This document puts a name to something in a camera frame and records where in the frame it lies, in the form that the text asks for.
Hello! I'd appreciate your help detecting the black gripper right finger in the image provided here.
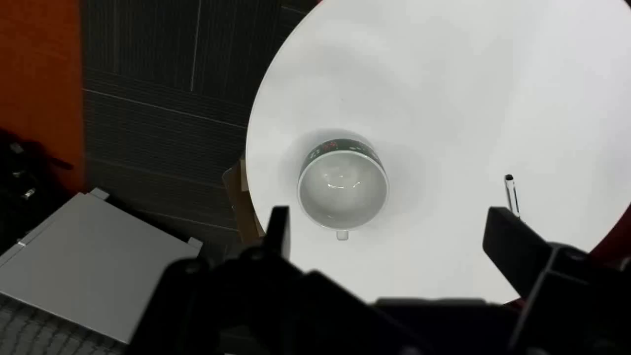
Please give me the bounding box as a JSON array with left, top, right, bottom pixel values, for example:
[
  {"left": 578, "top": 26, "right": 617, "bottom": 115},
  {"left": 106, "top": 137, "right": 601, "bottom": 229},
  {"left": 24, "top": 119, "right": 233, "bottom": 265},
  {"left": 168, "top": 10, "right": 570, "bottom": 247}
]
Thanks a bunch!
[{"left": 483, "top": 208, "right": 558, "bottom": 304}]

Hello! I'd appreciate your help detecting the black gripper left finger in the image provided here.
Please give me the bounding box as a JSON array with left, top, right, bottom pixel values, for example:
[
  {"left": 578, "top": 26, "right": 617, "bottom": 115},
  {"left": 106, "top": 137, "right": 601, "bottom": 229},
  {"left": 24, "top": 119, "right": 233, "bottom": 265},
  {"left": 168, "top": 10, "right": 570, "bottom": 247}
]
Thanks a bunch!
[{"left": 262, "top": 206, "right": 290, "bottom": 257}]

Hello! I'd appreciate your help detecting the black and white pen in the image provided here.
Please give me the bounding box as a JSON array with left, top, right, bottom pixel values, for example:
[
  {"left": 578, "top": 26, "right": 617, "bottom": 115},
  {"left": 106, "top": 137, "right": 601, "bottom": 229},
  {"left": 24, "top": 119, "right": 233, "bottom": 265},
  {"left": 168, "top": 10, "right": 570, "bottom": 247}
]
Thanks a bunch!
[{"left": 505, "top": 174, "right": 521, "bottom": 218}]

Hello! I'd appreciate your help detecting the white ceramic cup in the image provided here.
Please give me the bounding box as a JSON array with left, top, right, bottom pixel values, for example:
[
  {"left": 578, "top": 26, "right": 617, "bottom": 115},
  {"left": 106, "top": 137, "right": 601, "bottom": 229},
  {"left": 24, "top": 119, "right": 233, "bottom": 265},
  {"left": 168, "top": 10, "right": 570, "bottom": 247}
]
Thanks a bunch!
[{"left": 298, "top": 137, "right": 388, "bottom": 241}]

